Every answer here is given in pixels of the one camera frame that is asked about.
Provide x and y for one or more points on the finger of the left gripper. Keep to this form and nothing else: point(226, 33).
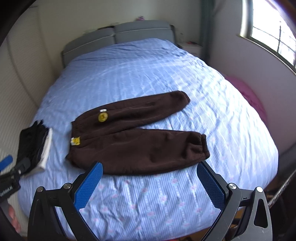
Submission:
point(4, 163)

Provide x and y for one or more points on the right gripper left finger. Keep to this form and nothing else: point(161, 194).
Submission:
point(44, 222)

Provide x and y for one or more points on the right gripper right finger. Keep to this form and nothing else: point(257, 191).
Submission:
point(244, 214)

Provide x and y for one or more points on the dark brown fleece pants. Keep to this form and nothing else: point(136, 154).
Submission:
point(115, 135)

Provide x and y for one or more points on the person left hand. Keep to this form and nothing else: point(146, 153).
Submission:
point(14, 220)

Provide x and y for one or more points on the white folded garment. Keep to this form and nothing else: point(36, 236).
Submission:
point(41, 165)

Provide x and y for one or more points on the black folded garment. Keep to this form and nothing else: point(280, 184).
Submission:
point(30, 147)

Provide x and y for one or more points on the pink cloth beside bed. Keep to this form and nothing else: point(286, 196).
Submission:
point(250, 96)

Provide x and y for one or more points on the white bedside table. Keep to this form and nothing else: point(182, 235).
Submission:
point(191, 48)

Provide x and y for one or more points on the grey upholstered headboard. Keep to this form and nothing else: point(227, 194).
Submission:
point(122, 33)

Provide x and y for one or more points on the window with grille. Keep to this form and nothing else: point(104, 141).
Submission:
point(263, 23)

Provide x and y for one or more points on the grey green curtain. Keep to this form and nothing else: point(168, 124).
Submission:
point(206, 31)

